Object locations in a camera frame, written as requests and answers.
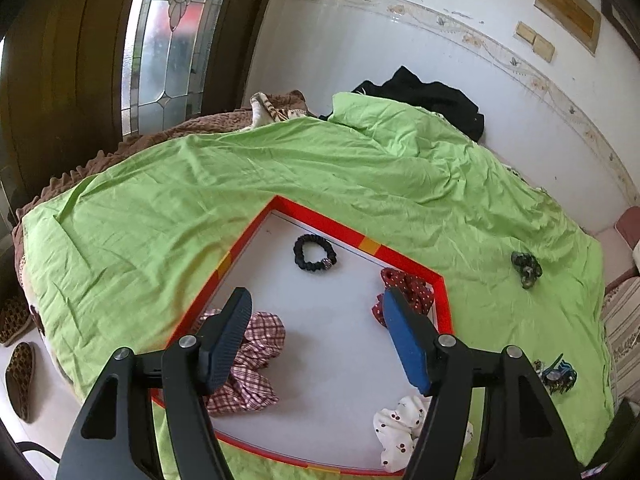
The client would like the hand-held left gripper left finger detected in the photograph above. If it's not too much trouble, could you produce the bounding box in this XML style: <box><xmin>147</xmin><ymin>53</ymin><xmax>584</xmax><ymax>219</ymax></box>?
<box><xmin>56</xmin><ymin>287</ymin><xmax>253</xmax><ymax>480</ymax></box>

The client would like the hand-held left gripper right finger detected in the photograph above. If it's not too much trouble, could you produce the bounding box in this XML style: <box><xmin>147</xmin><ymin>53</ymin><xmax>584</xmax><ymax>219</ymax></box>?
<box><xmin>382</xmin><ymin>287</ymin><xmax>581</xmax><ymax>480</ymax></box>

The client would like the red plaid scrunchie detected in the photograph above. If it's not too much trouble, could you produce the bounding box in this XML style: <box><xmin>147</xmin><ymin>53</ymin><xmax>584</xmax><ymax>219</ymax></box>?
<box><xmin>197</xmin><ymin>310</ymin><xmax>287</xmax><ymax>416</ymax></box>

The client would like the red polka-dot scrunchie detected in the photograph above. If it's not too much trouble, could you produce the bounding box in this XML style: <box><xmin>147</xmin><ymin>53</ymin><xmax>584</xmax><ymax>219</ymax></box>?
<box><xmin>370</xmin><ymin>268</ymin><xmax>435</xmax><ymax>328</ymax></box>

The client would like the white cherry-print scrunchie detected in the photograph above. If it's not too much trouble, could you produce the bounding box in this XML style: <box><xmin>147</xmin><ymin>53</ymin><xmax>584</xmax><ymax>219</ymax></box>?
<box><xmin>372</xmin><ymin>395</ymin><xmax>473</xmax><ymax>475</ymax></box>

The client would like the red-rimmed white tray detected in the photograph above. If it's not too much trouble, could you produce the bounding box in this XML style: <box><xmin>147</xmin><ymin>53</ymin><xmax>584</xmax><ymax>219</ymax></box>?
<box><xmin>150</xmin><ymin>195</ymin><xmax>456</xmax><ymax>477</ymax></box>

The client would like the black hair tie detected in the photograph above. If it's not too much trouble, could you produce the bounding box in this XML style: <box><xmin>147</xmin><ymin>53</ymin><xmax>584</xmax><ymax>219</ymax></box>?
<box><xmin>293</xmin><ymin>234</ymin><xmax>338</xmax><ymax>273</ymax></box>

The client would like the dark hair claw clip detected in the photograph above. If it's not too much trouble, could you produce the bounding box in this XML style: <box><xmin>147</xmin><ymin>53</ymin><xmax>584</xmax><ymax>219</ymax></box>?
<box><xmin>532</xmin><ymin>354</ymin><xmax>577</xmax><ymax>396</ymax></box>

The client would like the dark green scrunchie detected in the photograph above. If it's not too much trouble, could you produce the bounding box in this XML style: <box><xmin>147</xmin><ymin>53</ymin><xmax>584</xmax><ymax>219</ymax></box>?
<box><xmin>511</xmin><ymin>251</ymin><xmax>543</xmax><ymax>290</ymax></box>

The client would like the green bed sheet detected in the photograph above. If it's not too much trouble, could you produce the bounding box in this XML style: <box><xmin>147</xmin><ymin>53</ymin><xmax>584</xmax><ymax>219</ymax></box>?
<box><xmin>22</xmin><ymin>91</ymin><xmax>616</xmax><ymax>480</ymax></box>

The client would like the leopard-print slipper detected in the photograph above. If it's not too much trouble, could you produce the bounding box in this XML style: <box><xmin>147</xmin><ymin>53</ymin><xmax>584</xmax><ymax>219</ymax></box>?
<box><xmin>5</xmin><ymin>342</ymin><xmax>38</xmax><ymax>423</ymax></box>
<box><xmin>0</xmin><ymin>295</ymin><xmax>36</xmax><ymax>347</ymax></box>

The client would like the beige patterned sofa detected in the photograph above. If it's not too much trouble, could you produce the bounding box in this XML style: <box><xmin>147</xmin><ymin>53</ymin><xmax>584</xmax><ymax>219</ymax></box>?
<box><xmin>600</xmin><ymin>207</ymin><xmax>640</xmax><ymax>411</ymax></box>

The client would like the brown fleece blanket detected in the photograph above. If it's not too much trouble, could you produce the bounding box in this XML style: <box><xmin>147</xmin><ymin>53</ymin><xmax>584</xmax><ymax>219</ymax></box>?
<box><xmin>12</xmin><ymin>91</ymin><xmax>321</xmax><ymax>396</ymax></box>

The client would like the black curved bar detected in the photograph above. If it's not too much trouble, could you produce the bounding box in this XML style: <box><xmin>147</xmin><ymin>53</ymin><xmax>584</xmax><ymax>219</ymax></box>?
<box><xmin>15</xmin><ymin>440</ymin><xmax>61</xmax><ymax>465</ymax></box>

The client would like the striped beige cloth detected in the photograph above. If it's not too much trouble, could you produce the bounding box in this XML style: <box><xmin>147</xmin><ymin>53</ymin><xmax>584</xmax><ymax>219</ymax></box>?
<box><xmin>249</xmin><ymin>92</ymin><xmax>301</xmax><ymax>128</ymax></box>

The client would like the dark object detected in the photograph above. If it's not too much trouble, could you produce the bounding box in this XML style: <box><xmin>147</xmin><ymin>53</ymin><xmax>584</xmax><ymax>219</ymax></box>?
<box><xmin>585</xmin><ymin>400</ymin><xmax>640</xmax><ymax>480</ymax></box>

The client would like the black garment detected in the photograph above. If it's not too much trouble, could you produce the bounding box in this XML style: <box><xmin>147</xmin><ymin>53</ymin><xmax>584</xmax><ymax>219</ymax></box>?
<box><xmin>351</xmin><ymin>66</ymin><xmax>486</xmax><ymax>143</ymax></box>

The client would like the wooden door with leaded glass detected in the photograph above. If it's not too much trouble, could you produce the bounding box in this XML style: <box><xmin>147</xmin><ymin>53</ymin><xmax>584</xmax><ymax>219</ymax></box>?
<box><xmin>0</xmin><ymin>0</ymin><xmax>283</xmax><ymax>196</ymax></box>

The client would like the tan wall plaque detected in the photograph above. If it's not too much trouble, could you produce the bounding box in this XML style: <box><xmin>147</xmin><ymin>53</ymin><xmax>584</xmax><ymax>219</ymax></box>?
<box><xmin>534</xmin><ymin>0</ymin><xmax>602</xmax><ymax>56</ymax></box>

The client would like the dark picture frame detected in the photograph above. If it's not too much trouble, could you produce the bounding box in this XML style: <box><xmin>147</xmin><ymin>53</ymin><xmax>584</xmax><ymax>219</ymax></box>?
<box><xmin>600</xmin><ymin>0</ymin><xmax>640</xmax><ymax>61</ymax></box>

